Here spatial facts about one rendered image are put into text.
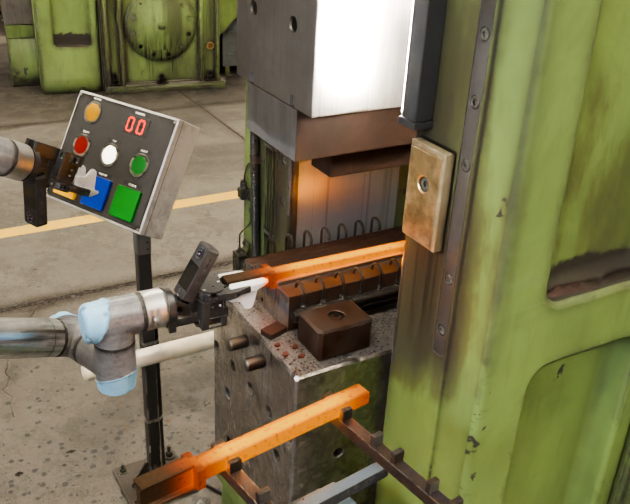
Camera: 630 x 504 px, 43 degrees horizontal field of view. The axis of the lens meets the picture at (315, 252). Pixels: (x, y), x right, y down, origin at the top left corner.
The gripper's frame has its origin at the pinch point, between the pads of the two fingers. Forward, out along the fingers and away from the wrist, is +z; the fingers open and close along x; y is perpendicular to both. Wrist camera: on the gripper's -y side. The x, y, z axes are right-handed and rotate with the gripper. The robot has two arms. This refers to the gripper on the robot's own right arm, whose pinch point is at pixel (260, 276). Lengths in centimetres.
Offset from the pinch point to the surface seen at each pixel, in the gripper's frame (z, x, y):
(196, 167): 108, -300, 98
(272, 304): 2.6, 0.8, 6.6
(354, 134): 14.3, 7.9, -30.3
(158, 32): 143, -460, 51
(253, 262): 3.5, -10.1, 2.4
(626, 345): 54, 46, 4
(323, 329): 3.8, 18.8, 2.6
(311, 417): -10.5, 39.7, 2.9
